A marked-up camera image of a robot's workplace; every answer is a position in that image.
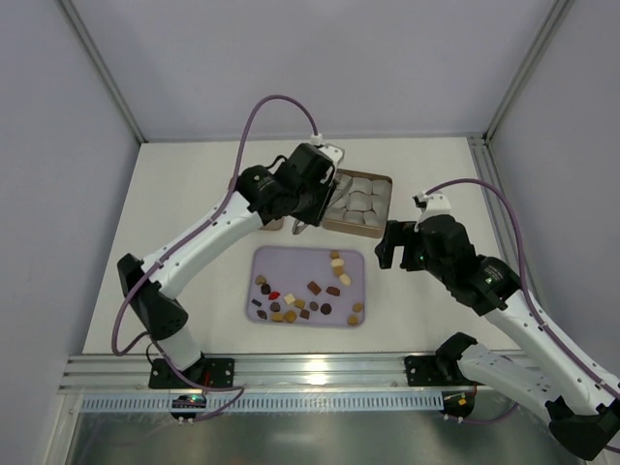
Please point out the milk brown ridged chocolate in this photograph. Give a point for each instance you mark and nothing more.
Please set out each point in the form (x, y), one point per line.
(332, 291)

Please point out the gold tin lid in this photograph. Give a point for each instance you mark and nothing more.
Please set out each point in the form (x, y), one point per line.
(274, 225)

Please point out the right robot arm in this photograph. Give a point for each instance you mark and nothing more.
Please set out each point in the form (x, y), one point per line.
(573, 395)

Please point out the gold tin box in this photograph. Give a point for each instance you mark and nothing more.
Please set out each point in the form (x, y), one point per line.
(360, 204)

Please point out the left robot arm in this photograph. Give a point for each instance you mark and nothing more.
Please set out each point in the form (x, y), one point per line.
(151, 286)

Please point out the milk brown rectangular chocolate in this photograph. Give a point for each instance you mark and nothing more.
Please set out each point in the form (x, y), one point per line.
(314, 288)

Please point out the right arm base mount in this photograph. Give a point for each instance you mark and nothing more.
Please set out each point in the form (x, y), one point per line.
(433, 371)

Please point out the lilac plastic tray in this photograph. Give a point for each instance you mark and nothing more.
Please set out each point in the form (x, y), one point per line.
(288, 270)

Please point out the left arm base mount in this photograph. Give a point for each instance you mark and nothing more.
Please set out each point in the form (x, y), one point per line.
(208, 372)

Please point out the white slotted cable duct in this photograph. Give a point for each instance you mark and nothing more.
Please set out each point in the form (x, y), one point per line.
(264, 402)

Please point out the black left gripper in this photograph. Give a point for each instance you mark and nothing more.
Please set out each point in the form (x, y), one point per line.
(325, 201)

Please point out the metal tongs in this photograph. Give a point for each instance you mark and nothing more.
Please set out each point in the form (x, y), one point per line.
(320, 181)

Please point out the aluminium frame rail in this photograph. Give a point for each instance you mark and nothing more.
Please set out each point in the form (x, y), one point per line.
(99, 373)

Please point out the caramel ridged leaf chocolate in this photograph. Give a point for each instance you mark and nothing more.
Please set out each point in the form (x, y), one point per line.
(290, 316)

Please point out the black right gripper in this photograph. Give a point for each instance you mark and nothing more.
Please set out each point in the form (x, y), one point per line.
(396, 243)

